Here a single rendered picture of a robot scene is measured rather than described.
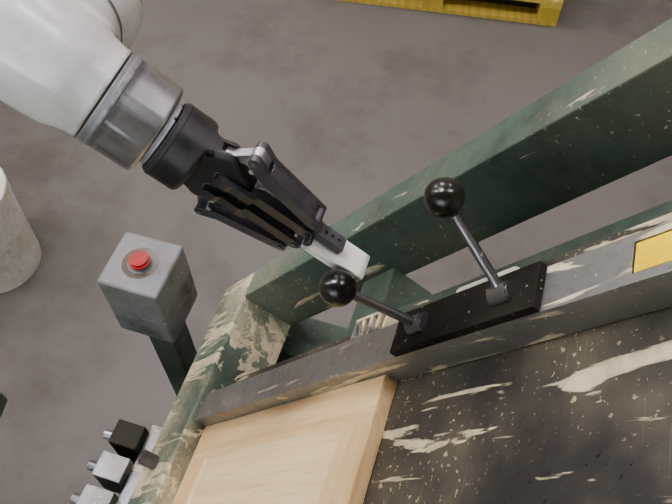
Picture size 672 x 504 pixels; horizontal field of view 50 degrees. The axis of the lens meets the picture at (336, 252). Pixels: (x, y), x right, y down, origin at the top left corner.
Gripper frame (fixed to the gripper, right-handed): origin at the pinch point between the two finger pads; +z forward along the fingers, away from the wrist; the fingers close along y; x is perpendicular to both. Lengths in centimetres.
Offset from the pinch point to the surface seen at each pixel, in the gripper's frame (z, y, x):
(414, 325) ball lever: 11.0, -0.4, 2.4
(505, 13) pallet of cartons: 87, 113, -232
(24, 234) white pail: -24, 175, -59
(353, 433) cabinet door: 14.9, 11.3, 11.2
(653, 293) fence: 14.7, -25.5, 4.2
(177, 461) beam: 13, 57, 11
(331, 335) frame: 32, 58, -23
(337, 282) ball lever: 0.6, -1.5, 3.9
